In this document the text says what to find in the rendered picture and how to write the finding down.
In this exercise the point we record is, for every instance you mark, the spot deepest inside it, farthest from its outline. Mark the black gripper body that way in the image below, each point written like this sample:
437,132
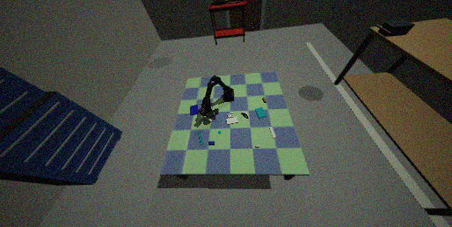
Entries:
214,111

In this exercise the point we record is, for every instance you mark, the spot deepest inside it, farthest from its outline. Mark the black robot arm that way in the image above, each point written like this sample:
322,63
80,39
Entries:
206,100

